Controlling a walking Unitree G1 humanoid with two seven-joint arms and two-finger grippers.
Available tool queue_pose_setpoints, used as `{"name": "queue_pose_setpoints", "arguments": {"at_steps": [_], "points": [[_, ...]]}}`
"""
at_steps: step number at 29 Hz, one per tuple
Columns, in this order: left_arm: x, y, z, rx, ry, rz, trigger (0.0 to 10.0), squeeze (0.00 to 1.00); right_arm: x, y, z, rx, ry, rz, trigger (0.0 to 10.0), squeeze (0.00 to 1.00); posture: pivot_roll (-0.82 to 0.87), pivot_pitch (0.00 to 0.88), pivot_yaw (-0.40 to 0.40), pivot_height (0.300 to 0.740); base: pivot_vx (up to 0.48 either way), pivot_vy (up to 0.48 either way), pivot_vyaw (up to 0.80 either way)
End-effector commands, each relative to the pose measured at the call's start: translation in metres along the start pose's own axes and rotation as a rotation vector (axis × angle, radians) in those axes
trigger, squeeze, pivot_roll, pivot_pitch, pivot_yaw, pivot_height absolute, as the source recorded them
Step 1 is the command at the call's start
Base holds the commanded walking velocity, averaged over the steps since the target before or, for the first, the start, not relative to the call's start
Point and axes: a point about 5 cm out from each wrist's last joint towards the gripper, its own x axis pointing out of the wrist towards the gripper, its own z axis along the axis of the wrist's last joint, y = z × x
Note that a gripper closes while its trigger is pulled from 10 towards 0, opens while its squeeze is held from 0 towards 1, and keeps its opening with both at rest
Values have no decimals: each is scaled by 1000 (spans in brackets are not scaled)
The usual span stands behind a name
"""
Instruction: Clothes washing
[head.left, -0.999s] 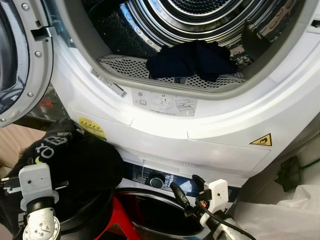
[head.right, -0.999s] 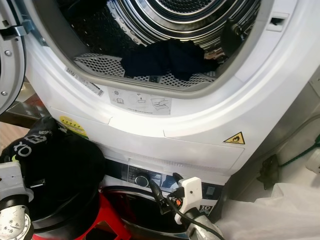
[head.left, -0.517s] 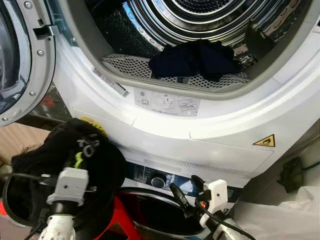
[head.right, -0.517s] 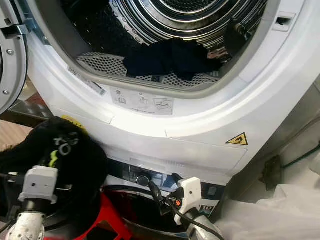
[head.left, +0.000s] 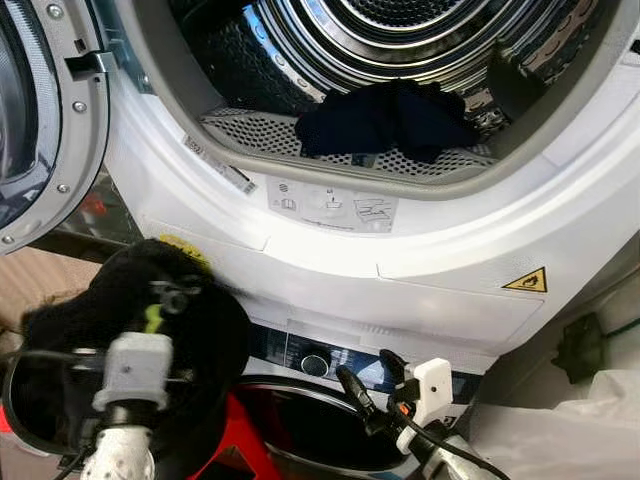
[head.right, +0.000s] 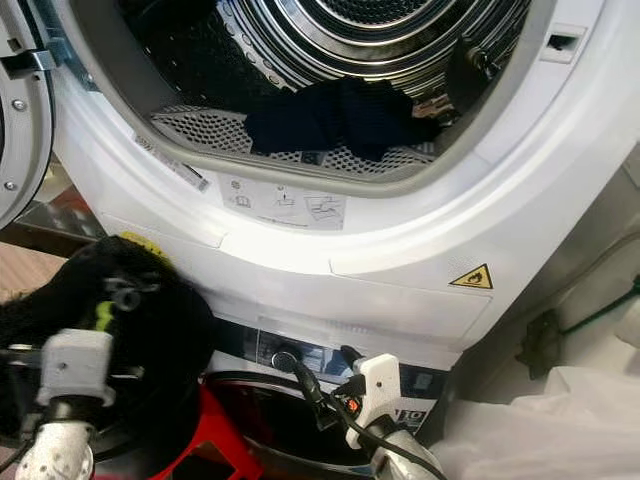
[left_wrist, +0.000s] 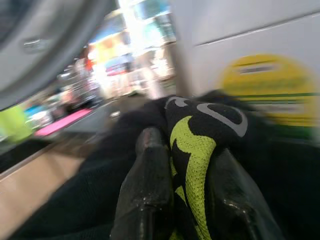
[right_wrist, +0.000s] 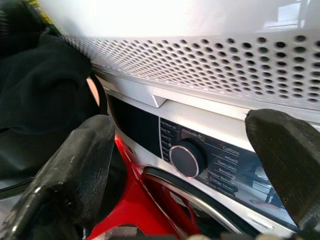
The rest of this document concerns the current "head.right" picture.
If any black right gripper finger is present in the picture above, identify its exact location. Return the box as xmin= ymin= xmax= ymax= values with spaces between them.
xmin=338 ymin=344 xmax=366 ymax=394
xmin=289 ymin=356 xmax=342 ymax=430

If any black garment with green print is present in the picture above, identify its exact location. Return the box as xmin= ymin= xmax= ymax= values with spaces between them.
xmin=0 ymin=236 xmax=218 ymax=475

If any washing machine with dark panel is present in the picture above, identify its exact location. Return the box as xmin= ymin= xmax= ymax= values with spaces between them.
xmin=205 ymin=318 xmax=453 ymax=473

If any round washer control knob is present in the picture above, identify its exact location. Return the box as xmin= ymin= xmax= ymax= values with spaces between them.
xmin=271 ymin=344 xmax=302 ymax=374

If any yellow round sticker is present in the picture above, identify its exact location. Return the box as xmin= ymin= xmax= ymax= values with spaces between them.
xmin=116 ymin=231 xmax=174 ymax=267

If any dark glossy cabinet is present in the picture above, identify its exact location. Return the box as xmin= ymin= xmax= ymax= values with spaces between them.
xmin=0 ymin=165 xmax=106 ymax=259

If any red plastic stool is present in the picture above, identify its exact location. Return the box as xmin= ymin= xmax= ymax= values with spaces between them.
xmin=148 ymin=384 xmax=239 ymax=480

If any narrow barcode label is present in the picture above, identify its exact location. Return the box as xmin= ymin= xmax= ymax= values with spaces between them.
xmin=135 ymin=132 xmax=207 ymax=193

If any white tumble dryer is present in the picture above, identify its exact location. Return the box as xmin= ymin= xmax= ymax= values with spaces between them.
xmin=50 ymin=0 xmax=640 ymax=375

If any yellow triangle warning sticker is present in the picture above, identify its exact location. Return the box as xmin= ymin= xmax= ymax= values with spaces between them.
xmin=449 ymin=263 xmax=496 ymax=292

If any black laundry basket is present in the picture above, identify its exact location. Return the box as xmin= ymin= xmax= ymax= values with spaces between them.
xmin=0 ymin=345 xmax=51 ymax=471

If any white instruction sticker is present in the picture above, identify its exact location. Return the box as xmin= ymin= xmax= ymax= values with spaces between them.
xmin=219 ymin=174 xmax=349 ymax=232

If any grey perforated lint filter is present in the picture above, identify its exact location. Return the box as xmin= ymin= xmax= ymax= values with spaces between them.
xmin=149 ymin=104 xmax=443 ymax=179

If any white plastic bag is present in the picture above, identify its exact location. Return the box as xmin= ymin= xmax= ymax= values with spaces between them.
xmin=433 ymin=362 xmax=640 ymax=480

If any round dryer door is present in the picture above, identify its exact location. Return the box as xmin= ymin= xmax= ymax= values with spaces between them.
xmin=0 ymin=0 xmax=58 ymax=229

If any dark navy garment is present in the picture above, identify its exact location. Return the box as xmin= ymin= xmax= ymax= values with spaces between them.
xmin=244 ymin=77 xmax=443 ymax=162

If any black drum paddle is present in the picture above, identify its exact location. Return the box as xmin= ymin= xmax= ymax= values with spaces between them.
xmin=444 ymin=36 xmax=501 ymax=117

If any dryer door latch socket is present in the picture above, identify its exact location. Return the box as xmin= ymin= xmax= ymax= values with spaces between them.
xmin=539 ymin=24 xmax=588 ymax=64

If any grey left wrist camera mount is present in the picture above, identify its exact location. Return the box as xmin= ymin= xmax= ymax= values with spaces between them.
xmin=39 ymin=327 xmax=118 ymax=407

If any black wall fitting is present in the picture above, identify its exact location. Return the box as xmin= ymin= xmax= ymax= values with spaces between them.
xmin=516 ymin=308 xmax=568 ymax=382

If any thin green cable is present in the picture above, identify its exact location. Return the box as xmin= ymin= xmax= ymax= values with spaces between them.
xmin=560 ymin=288 xmax=640 ymax=337

